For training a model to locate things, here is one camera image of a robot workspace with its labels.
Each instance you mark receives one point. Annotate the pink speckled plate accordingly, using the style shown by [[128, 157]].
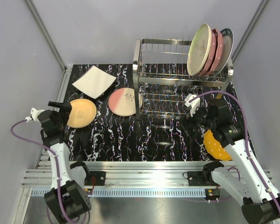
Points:
[[122, 102]]

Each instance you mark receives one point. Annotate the grey green-rimmed plate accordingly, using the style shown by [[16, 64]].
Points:
[[228, 39]]

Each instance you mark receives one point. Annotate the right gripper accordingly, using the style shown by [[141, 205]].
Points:
[[186, 122]]

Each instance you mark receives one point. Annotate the cream bordered plate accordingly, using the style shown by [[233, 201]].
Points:
[[199, 49]]

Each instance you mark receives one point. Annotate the yellow dotted plate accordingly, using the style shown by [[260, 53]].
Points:
[[214, 148]]

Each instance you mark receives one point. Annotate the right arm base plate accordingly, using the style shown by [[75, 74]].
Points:
[[199, 179]]

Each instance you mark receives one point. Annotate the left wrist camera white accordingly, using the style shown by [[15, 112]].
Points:
[[33, 115]]

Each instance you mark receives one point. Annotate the stainless steel dish rack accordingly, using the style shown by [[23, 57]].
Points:
[[161, 78]]

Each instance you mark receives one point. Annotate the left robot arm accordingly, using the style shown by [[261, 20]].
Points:
[[67, 198]]

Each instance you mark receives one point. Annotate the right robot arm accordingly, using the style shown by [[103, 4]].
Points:
[[258, 198]]

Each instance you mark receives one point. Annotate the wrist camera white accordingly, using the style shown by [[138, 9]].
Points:
[[192, 103], [33, 115]]

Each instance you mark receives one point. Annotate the pink dotted plate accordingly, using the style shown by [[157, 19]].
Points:
[[218, 53], [209, 66]]

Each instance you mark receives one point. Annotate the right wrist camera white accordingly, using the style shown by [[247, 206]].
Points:
[[192, 103]]

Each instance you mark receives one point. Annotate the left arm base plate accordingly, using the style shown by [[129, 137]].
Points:
[[96, 177]]

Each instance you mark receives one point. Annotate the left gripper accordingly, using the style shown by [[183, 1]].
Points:
[[65, 109]]

